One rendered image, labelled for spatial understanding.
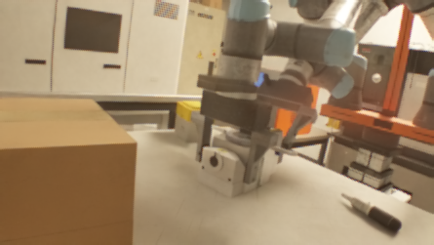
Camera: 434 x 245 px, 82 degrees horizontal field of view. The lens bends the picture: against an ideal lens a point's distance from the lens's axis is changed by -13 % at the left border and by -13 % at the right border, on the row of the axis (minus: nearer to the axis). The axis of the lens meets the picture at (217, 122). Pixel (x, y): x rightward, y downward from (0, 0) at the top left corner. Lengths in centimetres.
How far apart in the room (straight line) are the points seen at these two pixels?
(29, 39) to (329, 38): 98
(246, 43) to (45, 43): 84
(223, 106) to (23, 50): 84
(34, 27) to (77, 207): 94
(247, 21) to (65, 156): 36
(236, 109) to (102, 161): 29
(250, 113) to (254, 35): 13
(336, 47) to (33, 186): 50
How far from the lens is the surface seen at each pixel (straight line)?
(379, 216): 60
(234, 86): 47
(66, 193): 29
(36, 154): 27
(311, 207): 59
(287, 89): 69
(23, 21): 117
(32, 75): 118
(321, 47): 56
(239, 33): 50
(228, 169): 53
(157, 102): 99
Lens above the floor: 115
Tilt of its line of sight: 13 degrees down
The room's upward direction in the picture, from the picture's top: 9 degrees clockwise
